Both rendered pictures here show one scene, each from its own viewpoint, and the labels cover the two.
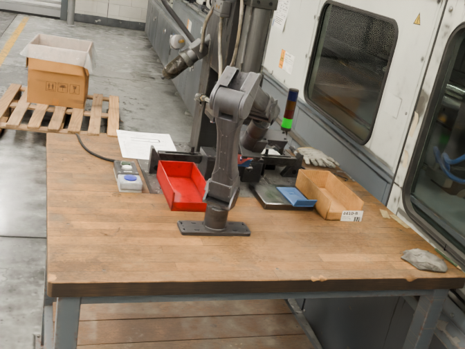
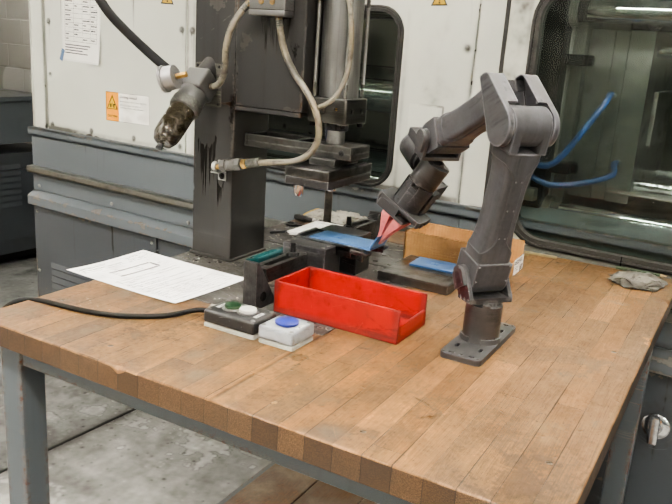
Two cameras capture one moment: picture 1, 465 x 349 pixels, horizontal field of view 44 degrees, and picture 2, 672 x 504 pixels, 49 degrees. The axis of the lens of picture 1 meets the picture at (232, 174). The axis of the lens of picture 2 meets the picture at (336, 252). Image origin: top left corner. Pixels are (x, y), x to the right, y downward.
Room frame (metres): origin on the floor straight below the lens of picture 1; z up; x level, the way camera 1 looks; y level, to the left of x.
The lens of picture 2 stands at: (0.69, 0.99, 1.38)
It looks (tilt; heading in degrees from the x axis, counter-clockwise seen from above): 16 degrees down; 320
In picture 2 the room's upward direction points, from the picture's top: 4 degrees clockwise
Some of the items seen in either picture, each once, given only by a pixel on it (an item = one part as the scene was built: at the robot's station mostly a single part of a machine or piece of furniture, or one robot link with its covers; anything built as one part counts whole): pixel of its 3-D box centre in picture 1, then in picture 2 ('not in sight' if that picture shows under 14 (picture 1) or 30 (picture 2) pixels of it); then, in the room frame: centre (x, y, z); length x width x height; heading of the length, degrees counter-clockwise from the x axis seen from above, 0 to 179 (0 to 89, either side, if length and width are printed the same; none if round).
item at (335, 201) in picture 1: (328, 195); (463, 251); (1.78, -0.33, 0.93); 0.25 x 0.13 x 0.08; 21
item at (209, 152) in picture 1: (231, 154); (328, 238); (1.86, 0.02, 0.98); 0.20 x 0.10 x 0.01; 111
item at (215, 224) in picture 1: (216, 217); (482, 321); (1.43, 0.02, 0.94); 0.20 x 0.07 x 0.08; 111
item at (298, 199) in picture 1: (296, 194); (447, 261); (1.72, -0.21, 0.93); 0.15 x 0.07 x 0.03; 24
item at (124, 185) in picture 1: (129, 187); (286, 339); (1.61, 0.30, 0.90); 0.07 x 0.07 x 0.06; 21
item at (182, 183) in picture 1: (183, 185); (349, 302); (1.63, 0.14, 0.93); 0.25 x 0.12 x 0.06; 21
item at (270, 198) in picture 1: (280, 197); (427, 273); (1.74, -0.17, 0.91); 0.17 x 0.16 x 0.02; 111
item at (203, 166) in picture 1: (229, 165); (327, 257); (1.86, 0.02, 0.94); 0.20 x 0.10 x 0.07; 111
